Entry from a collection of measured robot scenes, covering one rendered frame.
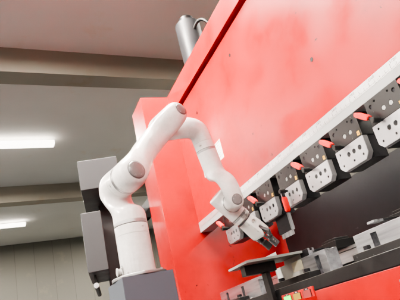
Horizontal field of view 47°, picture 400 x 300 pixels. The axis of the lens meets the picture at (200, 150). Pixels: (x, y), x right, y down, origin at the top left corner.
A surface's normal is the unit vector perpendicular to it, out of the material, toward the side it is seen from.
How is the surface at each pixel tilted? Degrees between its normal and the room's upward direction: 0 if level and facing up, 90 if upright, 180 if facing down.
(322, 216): 90
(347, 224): 90
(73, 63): 90
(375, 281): 90
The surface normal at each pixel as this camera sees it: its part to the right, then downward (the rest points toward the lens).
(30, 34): 0.22, 0.90
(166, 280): 0.41, -0.43
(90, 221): 0.15, -0.40
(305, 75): -0.91, 0.06
